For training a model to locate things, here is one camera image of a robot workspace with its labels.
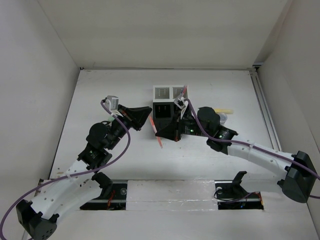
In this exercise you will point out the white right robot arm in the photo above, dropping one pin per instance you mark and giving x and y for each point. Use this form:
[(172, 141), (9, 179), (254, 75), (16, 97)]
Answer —
[(293, 175)]

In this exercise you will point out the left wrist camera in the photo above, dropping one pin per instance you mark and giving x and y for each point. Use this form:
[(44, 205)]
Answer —
[(111, 102)]

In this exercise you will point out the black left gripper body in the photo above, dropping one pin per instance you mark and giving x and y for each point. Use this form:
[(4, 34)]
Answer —
[(118, 129)]

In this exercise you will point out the white slotted organizer box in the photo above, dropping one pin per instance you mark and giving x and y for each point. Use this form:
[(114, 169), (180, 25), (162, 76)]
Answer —
[(167, 93)]

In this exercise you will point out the black slotted organizer box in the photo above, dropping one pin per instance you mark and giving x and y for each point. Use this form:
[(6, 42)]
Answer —
[(163, 113)]

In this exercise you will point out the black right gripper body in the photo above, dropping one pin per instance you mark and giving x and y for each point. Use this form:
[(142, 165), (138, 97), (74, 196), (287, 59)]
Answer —
[(188, 126)]

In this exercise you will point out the yellow highlighter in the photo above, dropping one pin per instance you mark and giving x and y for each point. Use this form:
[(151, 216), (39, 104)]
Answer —
[(224, 111)]

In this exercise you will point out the clear jar of paperclips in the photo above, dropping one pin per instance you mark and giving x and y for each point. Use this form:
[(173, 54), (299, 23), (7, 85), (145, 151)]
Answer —
[(222, 118)]

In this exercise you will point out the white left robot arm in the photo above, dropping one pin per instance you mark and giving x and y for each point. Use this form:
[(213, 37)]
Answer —
[(83, 180)]

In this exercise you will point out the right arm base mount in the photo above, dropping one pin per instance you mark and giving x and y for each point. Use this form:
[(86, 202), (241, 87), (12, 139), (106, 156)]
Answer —
[(230, 195)]

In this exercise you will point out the orange red pen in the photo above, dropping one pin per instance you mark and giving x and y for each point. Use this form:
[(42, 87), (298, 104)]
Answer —
[(155, 131)]

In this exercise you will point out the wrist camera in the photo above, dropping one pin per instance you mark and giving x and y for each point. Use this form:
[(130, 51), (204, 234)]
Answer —
[(111, 102), (180, 102)]

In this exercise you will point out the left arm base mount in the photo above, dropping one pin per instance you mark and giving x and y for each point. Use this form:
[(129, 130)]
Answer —
[(112, 197)]

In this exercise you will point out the green highlighter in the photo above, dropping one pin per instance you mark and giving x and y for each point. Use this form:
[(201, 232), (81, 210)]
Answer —
[(110, 118)]

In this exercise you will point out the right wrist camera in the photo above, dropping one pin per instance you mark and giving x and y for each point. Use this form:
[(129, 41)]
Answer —
[(180, 102)]

